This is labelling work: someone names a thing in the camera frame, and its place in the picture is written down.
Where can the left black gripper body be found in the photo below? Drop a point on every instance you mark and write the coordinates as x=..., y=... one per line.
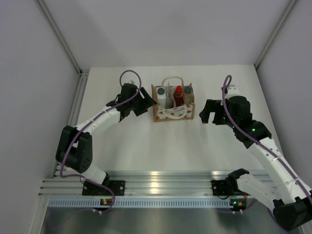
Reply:
x=132, y=103

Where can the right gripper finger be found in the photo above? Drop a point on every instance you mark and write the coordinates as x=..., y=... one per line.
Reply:
x=205, y=114
x=211, y=106

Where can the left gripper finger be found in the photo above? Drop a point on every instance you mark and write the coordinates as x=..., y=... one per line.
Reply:
x=147, y=98
x=141, y=108

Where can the white bottle grey cap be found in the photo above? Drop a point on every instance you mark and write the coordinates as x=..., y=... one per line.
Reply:
x=161, y=96

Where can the burlap watermelon canvas bag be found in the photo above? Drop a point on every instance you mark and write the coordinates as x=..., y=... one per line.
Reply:
x=184, y=112

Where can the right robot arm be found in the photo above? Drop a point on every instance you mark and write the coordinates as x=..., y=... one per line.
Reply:
x=291, y=200

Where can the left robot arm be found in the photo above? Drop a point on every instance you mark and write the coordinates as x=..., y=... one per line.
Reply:
x=75, y=147

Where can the beige bottle grey cap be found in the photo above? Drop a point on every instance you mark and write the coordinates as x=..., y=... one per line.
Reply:
x=188, y=95

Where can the red bottle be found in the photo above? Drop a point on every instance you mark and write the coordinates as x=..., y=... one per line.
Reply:
x=178, y=96

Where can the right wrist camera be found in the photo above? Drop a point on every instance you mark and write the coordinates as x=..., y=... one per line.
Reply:
x=231, y=91

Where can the left aluminium frame post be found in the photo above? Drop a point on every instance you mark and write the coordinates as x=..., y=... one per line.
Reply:
x=57, y=32

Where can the aluminium frame post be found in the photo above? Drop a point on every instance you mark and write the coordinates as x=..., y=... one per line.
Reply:
x=57, y=32
x=275, y=32

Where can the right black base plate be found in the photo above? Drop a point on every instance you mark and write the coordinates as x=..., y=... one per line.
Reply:
x=221, y=188

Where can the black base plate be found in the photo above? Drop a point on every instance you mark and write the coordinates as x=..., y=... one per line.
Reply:
x=221, y=188
x=116, y=186

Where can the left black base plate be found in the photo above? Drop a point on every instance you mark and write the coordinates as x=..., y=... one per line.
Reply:
x=116, y=186

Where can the aluminium mounting rail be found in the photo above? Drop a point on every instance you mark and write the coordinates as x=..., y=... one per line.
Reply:
x=143, y=184

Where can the white slotted cable duct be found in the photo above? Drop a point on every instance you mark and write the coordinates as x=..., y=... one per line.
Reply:
x=146, y=203

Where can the right aluminium frame post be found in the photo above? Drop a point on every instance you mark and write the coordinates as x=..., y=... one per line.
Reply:
x=275, y=32

